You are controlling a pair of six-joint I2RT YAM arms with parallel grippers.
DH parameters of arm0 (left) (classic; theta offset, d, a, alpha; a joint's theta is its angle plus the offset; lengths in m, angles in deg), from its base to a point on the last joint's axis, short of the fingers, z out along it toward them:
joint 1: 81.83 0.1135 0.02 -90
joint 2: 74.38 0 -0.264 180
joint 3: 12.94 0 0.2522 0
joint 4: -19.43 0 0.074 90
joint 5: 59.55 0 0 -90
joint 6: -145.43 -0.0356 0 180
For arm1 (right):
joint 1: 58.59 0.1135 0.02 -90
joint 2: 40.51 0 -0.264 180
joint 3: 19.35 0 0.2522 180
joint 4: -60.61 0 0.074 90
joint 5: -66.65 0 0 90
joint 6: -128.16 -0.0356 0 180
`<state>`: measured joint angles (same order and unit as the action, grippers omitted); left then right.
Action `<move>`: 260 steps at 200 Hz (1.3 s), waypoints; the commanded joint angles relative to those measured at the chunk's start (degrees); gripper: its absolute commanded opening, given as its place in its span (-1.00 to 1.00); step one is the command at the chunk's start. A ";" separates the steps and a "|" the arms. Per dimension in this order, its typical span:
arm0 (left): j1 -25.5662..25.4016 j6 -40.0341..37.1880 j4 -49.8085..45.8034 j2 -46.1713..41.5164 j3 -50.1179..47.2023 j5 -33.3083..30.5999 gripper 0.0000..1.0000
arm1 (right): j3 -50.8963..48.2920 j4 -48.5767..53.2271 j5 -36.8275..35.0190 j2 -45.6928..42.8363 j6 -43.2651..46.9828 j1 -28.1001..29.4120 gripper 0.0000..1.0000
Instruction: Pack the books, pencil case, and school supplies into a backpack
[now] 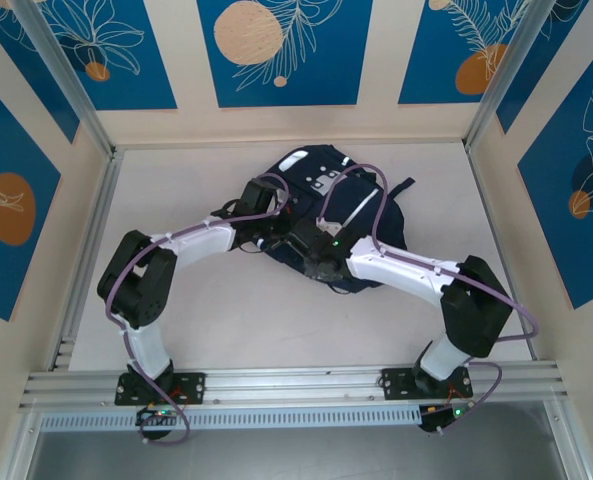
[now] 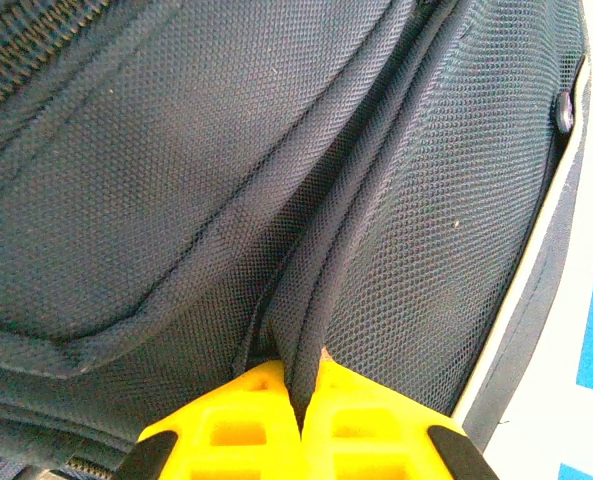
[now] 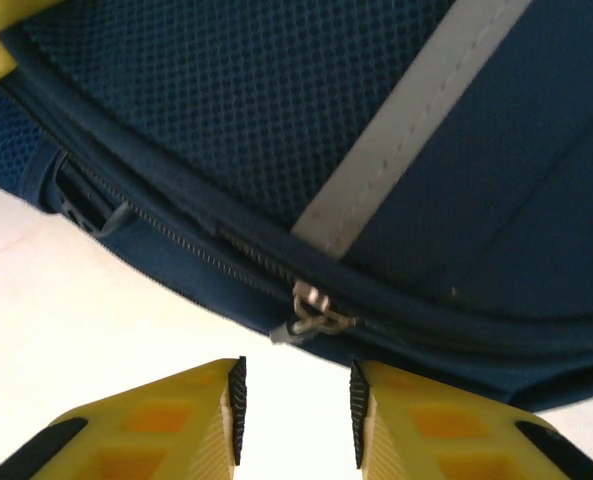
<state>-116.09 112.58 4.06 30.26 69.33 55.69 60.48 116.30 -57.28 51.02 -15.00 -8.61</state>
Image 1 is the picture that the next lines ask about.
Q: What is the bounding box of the navy blue backpack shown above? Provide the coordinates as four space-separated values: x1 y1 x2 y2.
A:
225 144 417 296

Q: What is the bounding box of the small circuit board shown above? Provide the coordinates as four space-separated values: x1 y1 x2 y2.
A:
419 402 477 435
135 405 180 427

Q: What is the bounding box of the grey metal shelf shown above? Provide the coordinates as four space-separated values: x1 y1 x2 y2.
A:
25 429 572 480

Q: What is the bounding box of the aluminium mounting rail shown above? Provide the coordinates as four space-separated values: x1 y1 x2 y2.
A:
18 362 572 411

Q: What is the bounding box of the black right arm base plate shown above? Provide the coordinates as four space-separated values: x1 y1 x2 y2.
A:
380 366 475 401

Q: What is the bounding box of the aluminium side rail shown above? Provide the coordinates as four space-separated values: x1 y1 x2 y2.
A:
463 142 540 362
50 147 123 371

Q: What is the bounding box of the grey slotted cable duct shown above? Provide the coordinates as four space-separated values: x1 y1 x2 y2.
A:
40 404 422 432

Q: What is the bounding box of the blue floral wall panel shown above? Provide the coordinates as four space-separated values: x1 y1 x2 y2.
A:
197 0 375 109
495 0 593 135
39 0 178 112
0 71 63 322
517 47 593 311
0 0 81 145
398 0 532 106

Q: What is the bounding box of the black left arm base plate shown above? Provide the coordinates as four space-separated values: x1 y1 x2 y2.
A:
114 370 207 406

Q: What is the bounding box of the aluminium frame post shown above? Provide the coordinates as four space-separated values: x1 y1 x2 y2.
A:
10 0 122 161
463 0 592 151

